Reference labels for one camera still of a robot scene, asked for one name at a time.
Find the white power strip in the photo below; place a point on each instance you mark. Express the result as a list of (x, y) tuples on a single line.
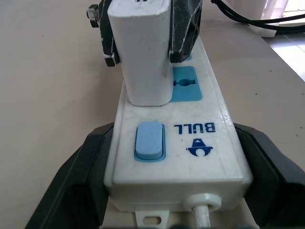
[(190, 167)]

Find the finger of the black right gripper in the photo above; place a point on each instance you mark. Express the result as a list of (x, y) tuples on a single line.
[(106, 35), (184, 28)]

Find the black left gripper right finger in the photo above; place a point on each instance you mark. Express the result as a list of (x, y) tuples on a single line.
[(276, 181)]

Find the white charger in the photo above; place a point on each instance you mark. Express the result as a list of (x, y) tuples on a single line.
[(140, 59)]

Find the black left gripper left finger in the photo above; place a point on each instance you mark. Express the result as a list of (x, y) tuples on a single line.
[(71, 181)]

